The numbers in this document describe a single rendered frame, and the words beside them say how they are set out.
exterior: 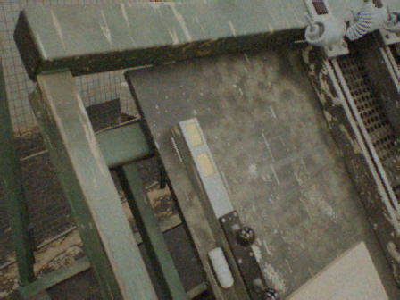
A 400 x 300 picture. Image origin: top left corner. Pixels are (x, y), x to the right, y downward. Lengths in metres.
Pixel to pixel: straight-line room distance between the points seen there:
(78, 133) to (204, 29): 0.37
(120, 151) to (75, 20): 0.27
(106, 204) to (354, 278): 0.72
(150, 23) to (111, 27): 0.09
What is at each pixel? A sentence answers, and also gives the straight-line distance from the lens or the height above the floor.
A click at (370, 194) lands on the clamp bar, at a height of 1.38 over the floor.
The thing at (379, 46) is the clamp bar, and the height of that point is 1.74.
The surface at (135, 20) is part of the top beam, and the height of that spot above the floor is 1.88.
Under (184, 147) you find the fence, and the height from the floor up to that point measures 1.62.
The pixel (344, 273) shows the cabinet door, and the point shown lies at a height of 1.26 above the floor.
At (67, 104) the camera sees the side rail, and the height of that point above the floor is 1.75.
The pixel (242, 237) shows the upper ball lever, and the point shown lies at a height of 1.53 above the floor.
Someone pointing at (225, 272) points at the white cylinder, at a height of 1.40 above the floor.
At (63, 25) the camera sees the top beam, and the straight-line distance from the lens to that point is 0.75.
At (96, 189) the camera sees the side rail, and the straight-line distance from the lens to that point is 0.71.
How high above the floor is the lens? 1.97
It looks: 25 degrees down
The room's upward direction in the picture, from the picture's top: 1 degrees clockwise
